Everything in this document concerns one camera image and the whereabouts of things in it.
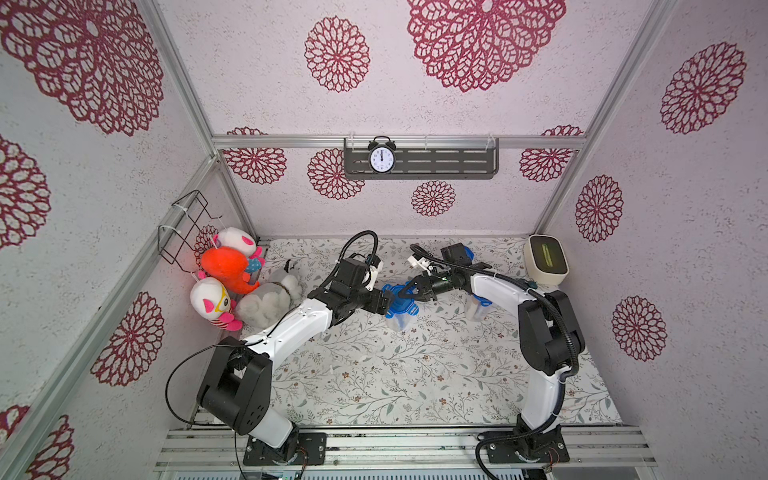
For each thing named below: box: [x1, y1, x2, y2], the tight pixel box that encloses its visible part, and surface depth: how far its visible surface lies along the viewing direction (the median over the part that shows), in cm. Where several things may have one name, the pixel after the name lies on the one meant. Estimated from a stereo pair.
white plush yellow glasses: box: [190, 271, 243, 331], surface depth 82 cm
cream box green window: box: [524, 234, 570, 286], surface depth 108 cm
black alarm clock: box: [367, 135, 396, 174], surface depth 92 cm
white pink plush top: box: [213, 226, 257, 256], surface depth 96 cm
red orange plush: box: [201, 246, 260, 294], surface depth 92 cm
